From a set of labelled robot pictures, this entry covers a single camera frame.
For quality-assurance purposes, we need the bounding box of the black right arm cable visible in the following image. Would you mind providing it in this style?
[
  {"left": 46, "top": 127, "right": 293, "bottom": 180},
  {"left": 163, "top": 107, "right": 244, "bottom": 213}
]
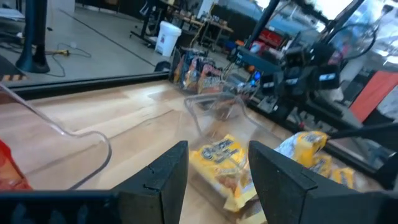
[{"left": 326, "top": 21, "right": 379, "bottom": 62}]

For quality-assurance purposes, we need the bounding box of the red storage crate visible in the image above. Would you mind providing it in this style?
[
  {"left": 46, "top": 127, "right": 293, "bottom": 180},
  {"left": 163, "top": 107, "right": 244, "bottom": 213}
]
[{"left": 257, "top": 29, "right": 285, "bottom": 47}]

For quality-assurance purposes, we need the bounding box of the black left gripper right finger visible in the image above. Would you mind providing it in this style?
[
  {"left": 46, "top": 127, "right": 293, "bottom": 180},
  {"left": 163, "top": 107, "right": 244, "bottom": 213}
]
[{"left": 248, "top": 140, "right": 364, "bottom": 224}]

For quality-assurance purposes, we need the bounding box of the black stand base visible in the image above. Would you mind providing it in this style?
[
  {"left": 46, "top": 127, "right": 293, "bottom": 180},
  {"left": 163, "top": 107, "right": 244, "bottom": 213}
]
[{"left": 15, "top": 0, "right": 50, "bottom": 75}]

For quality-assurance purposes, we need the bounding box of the black upright post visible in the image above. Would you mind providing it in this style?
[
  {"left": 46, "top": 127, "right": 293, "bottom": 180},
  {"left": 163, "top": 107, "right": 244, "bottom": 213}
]
[
  {"left": 323, "top": 0, "right": 364, "bottom": 41},
  {"left": 245, "top": 0, "right": 280, "bottom": 52}
]

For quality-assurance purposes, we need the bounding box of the white plastic bucket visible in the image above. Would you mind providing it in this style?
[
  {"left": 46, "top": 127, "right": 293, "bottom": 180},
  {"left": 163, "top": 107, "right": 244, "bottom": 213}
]
[{"left": 154, "top": 21, "right": 183, "bottom": 58}]

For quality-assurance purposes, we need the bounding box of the black side desk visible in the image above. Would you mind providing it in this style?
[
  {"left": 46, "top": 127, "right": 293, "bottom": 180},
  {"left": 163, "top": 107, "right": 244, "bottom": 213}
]
[{"left": 234, "top": 46, "right": 282, "bottom": 75}]

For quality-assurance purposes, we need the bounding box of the orange red panel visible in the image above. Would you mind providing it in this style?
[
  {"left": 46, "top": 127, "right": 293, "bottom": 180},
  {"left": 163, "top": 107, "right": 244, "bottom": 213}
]
[{"left": 349, "top": 70, "right": 398, "bottom": 124}]

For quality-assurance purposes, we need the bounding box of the yellow Maruchan noodle pack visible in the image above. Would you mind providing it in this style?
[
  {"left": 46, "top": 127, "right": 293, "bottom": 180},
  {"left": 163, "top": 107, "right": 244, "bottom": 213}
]
[
  {"left": 189, "top": 134, "right": 259, "bottom": 213},
  {"left": 275, "top": 130, "right": 329, "bottom": 169},
  {"left": 310, "top": 154, "right": 357, "bottom": 189}
]

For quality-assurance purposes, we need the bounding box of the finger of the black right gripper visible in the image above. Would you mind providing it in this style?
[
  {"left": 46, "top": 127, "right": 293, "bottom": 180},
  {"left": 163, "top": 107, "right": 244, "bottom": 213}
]
[{"left": 328, "top": 123, "right": 398, "bottom": 141}]

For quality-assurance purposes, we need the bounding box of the red Maruchan noodle pack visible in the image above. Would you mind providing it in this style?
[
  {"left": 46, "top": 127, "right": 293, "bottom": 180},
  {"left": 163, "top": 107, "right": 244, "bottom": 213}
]
[{"left": 0, "top": 138, "right": 32, "bottom": 191}]

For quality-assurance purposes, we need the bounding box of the yellow floor plug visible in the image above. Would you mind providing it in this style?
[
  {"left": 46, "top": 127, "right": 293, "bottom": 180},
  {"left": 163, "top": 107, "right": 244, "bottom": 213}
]
[{"left": 46, "top": 49, "right": 71, "bottom": 57}]

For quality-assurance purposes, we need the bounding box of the thin black floor cable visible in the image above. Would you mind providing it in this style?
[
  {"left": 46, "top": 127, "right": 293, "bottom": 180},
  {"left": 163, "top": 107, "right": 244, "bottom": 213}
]
[{"left": 46, "top": 42, "right": 93, "bottom": 78}]

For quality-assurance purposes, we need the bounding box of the cluttered work table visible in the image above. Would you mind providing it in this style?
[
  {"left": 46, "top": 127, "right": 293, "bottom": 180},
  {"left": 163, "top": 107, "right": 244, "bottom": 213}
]
[{"left": 130, "top": 0, "right": 234, "bottom": 52}]

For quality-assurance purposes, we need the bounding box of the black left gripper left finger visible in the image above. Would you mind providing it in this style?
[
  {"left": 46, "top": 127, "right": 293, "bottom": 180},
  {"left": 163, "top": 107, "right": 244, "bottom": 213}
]
[{"left": 112, "top": 140, "right": 190, "bottom": 224}]

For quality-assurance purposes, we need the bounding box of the pink object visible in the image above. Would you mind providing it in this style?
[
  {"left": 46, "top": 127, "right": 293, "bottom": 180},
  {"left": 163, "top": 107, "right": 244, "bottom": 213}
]
[{"left": 249, "top": 41, "right": 267, "bottom": 55}]

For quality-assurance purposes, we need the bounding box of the clear plastic bin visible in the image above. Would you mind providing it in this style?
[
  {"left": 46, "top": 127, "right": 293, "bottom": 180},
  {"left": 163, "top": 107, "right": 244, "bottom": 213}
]
[
  {"left": 177, "top": 91, "right": 385, "bottom": 224},
  {"left": 169, "top": 46, "right": 226, "bottom": 96},
  {"left": 0, "top": 83, "right": 113, "bottom": 191}
]

